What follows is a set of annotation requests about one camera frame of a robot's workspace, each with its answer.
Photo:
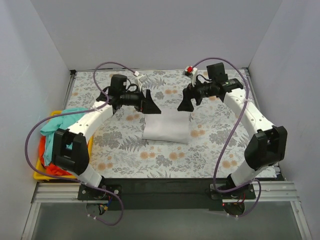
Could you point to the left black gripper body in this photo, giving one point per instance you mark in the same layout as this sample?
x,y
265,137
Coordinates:
x,y
144,102

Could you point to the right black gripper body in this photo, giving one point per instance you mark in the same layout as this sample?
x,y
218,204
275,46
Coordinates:
x,y
191,93

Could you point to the white t shirt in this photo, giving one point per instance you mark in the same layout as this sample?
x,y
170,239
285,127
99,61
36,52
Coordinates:
x,y
169,126

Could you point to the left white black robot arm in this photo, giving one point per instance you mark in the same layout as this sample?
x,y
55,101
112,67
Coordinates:
x,y
70,146

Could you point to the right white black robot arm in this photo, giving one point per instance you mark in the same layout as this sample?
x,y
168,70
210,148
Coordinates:
x,y
267,143

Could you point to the floral table cloth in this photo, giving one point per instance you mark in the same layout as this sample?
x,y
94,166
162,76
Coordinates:
x,y
118,150

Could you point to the teal t shirt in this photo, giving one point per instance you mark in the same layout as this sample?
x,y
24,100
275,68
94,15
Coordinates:
x,y
45,147

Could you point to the orange t shirt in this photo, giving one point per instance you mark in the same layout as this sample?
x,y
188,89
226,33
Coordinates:
x,y
51,169

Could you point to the yellow plastic bin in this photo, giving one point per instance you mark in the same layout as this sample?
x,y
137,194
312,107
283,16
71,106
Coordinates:
x,y
40,177

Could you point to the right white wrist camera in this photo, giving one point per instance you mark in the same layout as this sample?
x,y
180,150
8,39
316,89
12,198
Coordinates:
x,y
191,73

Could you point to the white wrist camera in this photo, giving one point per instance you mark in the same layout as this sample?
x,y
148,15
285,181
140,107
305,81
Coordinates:
x,y
139,79
191,73

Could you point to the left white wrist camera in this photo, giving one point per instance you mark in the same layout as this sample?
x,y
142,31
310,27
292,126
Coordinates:
x,y
139,79

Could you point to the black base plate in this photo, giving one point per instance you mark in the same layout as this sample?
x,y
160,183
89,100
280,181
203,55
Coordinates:
x,y
167,193

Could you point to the aluminium frame rail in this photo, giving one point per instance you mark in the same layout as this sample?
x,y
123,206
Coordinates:
x,y
271,191

